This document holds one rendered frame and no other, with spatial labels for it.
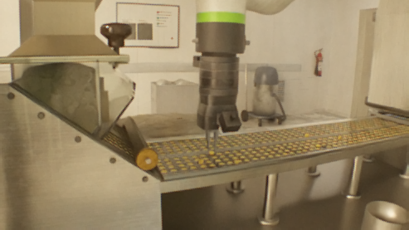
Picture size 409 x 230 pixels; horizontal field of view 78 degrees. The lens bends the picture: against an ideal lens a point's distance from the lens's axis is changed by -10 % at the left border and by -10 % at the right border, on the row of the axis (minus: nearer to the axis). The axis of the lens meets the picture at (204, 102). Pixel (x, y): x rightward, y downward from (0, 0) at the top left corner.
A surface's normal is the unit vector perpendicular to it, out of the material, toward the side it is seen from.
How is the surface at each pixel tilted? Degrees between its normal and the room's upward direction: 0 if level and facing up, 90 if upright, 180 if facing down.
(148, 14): 90
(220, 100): 99
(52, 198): 90
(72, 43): 44
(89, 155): 90
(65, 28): 90
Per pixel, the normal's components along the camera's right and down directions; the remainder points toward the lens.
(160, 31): 0.36, 0.18
